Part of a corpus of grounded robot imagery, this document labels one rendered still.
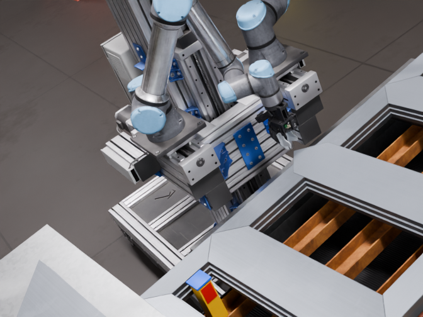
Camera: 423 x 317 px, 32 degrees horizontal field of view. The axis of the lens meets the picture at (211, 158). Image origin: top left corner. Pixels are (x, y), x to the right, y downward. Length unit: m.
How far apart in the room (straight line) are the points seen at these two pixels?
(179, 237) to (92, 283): 1.44
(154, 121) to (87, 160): 2.58
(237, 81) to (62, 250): 0.79
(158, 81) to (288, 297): 0.82
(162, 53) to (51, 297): 0.83
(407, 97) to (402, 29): 2.32
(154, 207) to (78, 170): 1.21
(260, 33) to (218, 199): 0.64
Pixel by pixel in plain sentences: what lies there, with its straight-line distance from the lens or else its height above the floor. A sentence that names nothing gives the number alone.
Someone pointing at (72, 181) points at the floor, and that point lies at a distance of 4.86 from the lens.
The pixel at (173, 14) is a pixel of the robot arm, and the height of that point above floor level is 1.52.
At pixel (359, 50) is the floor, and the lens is 4.90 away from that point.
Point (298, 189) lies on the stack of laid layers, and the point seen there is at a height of 0.84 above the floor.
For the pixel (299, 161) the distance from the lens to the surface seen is 2.54.
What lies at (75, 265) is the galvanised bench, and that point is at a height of 1.05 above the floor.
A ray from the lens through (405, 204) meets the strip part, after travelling 2.24.
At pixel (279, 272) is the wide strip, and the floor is 0.86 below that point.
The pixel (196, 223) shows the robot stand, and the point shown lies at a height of 0.21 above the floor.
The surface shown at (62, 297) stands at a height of 1.07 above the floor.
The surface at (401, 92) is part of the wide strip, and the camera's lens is 2.73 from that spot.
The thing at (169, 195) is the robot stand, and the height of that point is 0.21.
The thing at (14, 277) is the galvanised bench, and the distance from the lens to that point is 2.38.
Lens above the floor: 2.32
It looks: 32 degrees down
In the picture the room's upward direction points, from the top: 25 degrees counter-clockwise
